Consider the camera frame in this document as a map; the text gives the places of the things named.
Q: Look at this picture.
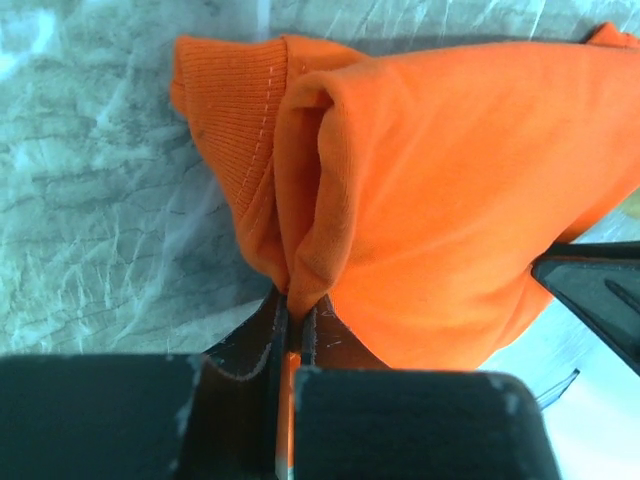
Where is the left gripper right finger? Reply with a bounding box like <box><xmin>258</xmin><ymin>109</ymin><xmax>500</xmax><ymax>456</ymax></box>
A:
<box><xmin>292</xmin><ymin>298</ymin><xmax>560</xmax><ymax>479</ymax></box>

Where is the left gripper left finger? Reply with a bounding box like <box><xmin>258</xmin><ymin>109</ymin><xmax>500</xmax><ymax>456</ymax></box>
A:
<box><xmin>1</xmin><ymin>292</ymin><xmax>288</xmax><ymax>479</ymax></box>

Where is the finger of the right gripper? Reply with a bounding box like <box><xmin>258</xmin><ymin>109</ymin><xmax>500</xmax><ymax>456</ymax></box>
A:
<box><xmin>532</xmin><ymin>241</ymin><xmax>640</xmax><ymax>373</ymax></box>

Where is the orange t shirt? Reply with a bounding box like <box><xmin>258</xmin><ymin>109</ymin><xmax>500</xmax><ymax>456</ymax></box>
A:
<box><xmin>170</xmin><ymin>23</ymin><xmax>639</xmax><ymax>475</ymax></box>

